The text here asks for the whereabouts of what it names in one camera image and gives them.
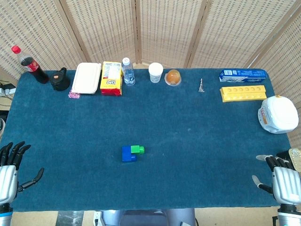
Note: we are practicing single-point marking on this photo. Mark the yellow plastic tray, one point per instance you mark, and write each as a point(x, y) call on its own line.
point(243, 94)

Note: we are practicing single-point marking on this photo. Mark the grey marbled table leg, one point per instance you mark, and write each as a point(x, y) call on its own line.
point(70, 218)

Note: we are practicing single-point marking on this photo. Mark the black gold tin box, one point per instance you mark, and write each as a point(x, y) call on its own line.
point(295, 157)

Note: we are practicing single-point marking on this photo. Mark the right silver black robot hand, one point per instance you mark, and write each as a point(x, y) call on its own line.
point(285, 181)

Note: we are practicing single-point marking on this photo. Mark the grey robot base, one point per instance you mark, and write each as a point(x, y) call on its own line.
point(145, 217)

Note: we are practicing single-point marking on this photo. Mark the cola bottle red cap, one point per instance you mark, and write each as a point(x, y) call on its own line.
point(35, 68)

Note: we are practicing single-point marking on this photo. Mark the clear water bottle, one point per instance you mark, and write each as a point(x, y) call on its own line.
point(128, 74)

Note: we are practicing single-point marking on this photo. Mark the orange jelly cup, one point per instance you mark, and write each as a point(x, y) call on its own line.
point(173, 77)

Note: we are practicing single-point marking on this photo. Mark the black kettle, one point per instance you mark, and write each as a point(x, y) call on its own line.
point(60, 81)

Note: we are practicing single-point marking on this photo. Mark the small metal drill bit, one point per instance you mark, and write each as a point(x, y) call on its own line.
point(201, 87)

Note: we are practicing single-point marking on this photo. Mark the white rice cooker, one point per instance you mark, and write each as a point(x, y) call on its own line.
point(279, 115)

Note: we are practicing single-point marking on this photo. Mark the white paper cup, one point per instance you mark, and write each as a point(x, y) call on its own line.
point(155, 71)

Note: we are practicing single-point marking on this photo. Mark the white power strip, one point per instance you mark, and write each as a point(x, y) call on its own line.
point(8, 90)

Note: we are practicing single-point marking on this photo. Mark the green toy block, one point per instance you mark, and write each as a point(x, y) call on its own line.
point(137, 149)

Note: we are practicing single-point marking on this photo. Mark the yellow red snack bag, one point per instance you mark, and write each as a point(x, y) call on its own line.
point(111, 80)

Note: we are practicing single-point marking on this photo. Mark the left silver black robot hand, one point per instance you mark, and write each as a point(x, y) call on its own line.
point(8, 181)

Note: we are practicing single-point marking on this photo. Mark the blue table cloth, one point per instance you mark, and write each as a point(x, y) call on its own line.
point(164, 122)

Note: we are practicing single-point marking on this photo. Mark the woven folding screen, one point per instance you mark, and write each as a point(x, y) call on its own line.
point(164, 30)

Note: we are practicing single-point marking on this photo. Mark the blue toothpaste box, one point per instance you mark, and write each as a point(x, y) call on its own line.
point(242, 75)

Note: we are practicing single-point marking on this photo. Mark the pink patterned packet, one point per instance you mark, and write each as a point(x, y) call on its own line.
point(73, 95)

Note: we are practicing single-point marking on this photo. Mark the blue toy block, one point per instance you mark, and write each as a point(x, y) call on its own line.
point(127, 155)

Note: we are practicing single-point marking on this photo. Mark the white lunch box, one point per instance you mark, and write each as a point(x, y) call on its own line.
point(85, 77)

